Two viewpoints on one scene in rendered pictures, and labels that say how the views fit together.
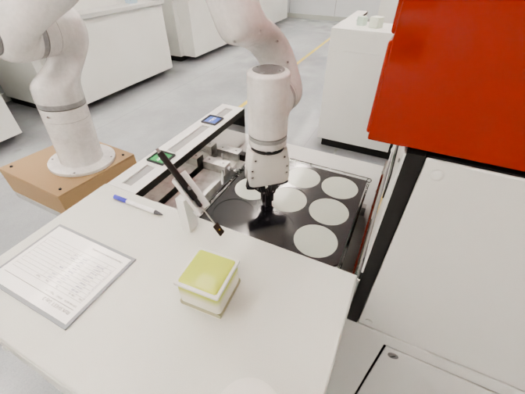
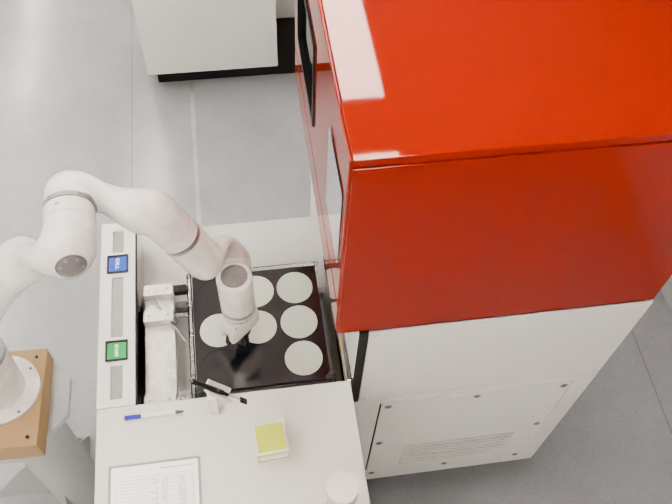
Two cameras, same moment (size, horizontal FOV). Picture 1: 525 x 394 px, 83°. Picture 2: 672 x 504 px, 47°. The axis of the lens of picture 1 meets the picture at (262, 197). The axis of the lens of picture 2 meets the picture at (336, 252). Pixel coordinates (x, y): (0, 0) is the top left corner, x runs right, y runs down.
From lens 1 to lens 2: 1.41 m
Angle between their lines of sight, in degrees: 29
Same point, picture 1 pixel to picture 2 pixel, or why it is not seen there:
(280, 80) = (249, 285)
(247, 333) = (307, 455)
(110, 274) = (194, 475)
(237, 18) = (212, 271)
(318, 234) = (302, 350)
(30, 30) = not seen: outside the picture
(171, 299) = (248, 465)
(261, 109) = (239, 304)
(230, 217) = (223, 374)
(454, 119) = (375, 321)
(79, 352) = not seen: outside the picture
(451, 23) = (362, 302)
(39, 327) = not seen: outside the picture
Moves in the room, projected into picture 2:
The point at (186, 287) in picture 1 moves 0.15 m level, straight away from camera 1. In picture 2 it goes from (266, 453) to (213, 419)
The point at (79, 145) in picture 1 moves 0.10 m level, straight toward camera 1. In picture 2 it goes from (13, 383) to (49, 398)
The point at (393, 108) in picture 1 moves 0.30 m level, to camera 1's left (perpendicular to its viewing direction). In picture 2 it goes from (347, 323) to (225, 394)
